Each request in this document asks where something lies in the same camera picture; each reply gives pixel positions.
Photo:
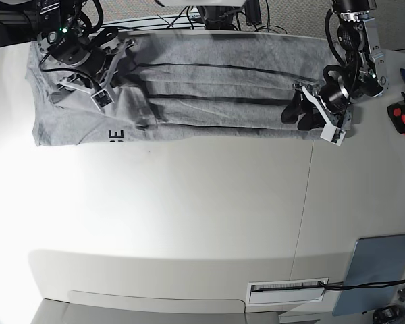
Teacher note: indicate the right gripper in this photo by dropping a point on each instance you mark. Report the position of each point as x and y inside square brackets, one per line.
[92, 60]

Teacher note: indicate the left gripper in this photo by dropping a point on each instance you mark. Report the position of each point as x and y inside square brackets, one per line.
[331, 101]

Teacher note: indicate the grey T-shirt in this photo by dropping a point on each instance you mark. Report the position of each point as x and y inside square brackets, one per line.
[176, 85]

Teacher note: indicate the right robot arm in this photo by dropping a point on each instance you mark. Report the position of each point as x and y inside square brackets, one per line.
[98, 83]

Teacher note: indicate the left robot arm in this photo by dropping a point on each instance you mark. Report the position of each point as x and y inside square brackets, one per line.
[359, 61]

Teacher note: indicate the black red tool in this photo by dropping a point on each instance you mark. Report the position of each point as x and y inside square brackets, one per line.
[396, 113]

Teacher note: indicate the black central stand base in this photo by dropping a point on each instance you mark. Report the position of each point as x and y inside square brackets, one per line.
[225, 17]

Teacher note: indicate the blue grey tablet board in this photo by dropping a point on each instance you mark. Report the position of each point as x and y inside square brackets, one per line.
[374, 259]

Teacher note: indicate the white table cable grommet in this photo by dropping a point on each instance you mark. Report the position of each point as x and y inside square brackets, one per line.
[280, 293]

